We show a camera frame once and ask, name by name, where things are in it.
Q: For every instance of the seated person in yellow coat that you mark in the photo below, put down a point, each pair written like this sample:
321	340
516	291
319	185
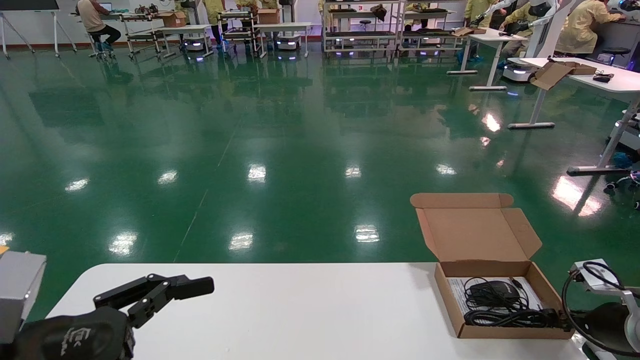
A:
585	25

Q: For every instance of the open cardboard box with flap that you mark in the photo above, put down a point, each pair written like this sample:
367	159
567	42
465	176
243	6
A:
552	75

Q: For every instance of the brown cardboard storage box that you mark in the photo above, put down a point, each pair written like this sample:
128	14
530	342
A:
475	235

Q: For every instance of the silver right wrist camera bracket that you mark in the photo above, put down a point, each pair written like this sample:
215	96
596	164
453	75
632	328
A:
597	282

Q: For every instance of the dark board on white stand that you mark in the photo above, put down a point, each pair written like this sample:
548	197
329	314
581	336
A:
30	4

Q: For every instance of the flat cardboard piece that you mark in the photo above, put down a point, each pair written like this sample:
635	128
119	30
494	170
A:
467	31

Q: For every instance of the wheeled stool with chrome base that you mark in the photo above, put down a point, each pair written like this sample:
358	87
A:
625	182

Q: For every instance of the long white table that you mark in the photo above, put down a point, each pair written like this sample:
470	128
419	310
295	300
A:
620	80

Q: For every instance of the metal rack cart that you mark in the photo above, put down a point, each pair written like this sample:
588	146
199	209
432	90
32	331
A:
242	32

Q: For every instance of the seated person in brown shirt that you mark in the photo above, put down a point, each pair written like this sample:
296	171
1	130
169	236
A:
92	20

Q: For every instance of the white metal shelf rack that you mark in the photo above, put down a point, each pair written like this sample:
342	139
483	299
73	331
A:
440	34
360	35

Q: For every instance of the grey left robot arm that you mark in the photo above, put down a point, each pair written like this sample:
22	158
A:
20	290

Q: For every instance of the white table with white legs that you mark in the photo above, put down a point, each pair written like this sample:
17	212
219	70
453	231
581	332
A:
182	28
495	37
282	25

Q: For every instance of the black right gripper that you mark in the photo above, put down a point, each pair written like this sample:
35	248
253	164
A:
602	327

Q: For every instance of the metal cart with equipment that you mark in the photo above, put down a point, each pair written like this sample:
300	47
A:
142	32

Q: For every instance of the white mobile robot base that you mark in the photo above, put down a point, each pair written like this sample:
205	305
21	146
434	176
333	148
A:
193	44
288	42

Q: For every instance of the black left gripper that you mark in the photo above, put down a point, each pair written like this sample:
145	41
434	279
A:
75	335

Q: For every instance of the white printed instruction sheet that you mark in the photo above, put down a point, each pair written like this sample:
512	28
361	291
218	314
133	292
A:
457	295

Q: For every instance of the small black round stool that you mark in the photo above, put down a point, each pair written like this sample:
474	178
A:
366	22

